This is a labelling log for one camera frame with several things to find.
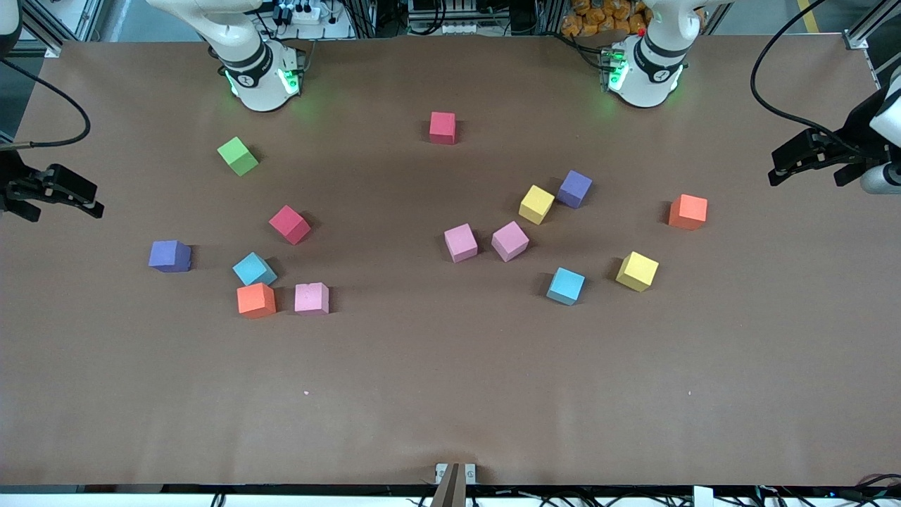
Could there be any red foam block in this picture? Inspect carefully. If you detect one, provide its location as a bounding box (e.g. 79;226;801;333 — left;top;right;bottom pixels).
429;111;457;145
269;205;311;246

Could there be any pink notched foam block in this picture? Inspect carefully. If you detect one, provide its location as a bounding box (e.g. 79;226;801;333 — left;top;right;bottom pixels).
294;282;330;315

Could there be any yellow foam block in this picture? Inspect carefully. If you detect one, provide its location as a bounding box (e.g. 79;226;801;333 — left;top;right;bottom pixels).
616;251;660;292
519;184;555;225

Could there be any purple foam block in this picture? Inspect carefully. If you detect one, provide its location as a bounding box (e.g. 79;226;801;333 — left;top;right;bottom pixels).
149;240;192;273
557;170;593;209

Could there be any orange foam block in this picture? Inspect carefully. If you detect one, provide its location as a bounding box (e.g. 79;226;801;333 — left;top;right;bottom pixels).
237;282;277;319
669;194;708;231

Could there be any green foam block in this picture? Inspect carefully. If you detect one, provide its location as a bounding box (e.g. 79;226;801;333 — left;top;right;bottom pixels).
218;137;259;177

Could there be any blue foam block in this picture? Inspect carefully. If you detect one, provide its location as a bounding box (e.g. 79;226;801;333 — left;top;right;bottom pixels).
233;252;277;287
547;267;586;306

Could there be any bag of orange snacks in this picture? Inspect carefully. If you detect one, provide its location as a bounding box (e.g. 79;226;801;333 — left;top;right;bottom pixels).
562;0;652;38

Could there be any white power strip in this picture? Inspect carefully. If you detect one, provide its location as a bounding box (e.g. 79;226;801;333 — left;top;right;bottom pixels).
277;2;325;26

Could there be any paper table cover sheet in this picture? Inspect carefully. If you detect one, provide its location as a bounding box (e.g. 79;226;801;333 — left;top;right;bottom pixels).
0;35;901;488

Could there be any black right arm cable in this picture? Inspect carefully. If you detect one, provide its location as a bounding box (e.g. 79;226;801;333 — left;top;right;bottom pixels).
0;58;92;149

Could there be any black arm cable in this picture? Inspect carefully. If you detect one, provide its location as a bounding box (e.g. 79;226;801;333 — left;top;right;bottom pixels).
0;58;92;149
750;0;870;154

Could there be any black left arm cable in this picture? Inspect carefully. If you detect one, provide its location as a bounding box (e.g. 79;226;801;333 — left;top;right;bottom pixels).
750;0;870;154

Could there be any aluminium frame profile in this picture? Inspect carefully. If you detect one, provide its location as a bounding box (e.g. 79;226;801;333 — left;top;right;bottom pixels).
845;0;901;50
20;0;106;58

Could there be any equipment rack with cables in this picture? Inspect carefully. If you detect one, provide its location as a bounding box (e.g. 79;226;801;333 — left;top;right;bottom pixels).
408;0;508;36

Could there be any small metal bracket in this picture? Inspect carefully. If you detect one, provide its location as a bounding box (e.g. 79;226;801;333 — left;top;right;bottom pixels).
435;463;477;485

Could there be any grey camera mount pole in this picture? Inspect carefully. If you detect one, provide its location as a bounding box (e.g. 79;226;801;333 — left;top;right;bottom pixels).
431;463;467;507

